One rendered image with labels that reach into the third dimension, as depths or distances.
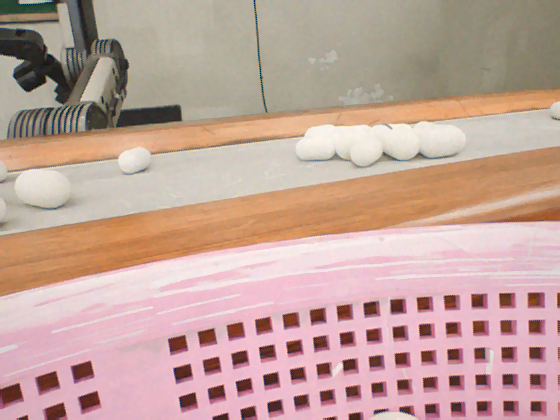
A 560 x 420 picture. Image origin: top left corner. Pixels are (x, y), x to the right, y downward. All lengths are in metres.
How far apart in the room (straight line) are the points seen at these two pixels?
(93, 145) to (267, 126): 0.18
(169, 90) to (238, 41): 0.47
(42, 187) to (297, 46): 2.31
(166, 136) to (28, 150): 0.13
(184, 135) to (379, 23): 2.35
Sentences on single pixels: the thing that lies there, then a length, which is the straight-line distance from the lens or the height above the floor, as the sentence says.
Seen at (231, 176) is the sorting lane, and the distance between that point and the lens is 0.28.
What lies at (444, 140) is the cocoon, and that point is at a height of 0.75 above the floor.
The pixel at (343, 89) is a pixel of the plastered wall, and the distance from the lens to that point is 2.59.
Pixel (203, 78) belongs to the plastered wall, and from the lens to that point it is 2.38.
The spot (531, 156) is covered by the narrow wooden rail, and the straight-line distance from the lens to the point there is 0.18.
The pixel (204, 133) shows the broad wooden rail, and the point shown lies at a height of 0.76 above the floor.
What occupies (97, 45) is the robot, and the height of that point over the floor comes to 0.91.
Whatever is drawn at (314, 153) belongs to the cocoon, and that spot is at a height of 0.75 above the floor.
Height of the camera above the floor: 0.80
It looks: 17 degrees down
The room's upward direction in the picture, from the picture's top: 4 degrees counter-clockwise
